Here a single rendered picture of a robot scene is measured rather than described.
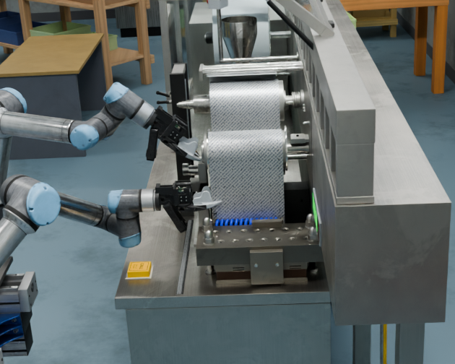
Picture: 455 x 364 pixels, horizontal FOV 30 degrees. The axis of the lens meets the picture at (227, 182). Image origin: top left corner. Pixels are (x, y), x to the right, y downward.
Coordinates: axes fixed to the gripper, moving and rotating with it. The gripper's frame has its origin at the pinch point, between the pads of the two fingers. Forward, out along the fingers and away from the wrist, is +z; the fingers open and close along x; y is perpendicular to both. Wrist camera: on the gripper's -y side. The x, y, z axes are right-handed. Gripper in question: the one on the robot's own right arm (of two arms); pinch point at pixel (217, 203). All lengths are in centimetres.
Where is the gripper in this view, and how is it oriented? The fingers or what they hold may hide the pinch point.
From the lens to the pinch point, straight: 275.7
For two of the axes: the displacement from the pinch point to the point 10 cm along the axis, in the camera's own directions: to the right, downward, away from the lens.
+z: 10.0, -0.4, -0.4
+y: -0.5, -9.2, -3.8
